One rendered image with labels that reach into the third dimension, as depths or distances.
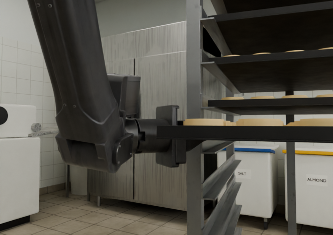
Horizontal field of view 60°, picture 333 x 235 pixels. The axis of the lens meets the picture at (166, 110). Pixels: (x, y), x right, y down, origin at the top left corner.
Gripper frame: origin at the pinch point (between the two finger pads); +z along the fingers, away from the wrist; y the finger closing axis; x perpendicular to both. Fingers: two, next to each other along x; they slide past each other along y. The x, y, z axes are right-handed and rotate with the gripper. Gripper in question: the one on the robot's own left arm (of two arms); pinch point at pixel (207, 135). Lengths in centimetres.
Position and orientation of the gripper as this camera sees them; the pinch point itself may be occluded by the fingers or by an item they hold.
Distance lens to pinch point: 54.2
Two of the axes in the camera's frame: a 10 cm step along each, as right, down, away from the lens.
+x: 4.4, -0.4, -9.0
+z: 9.0, 0.2, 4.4
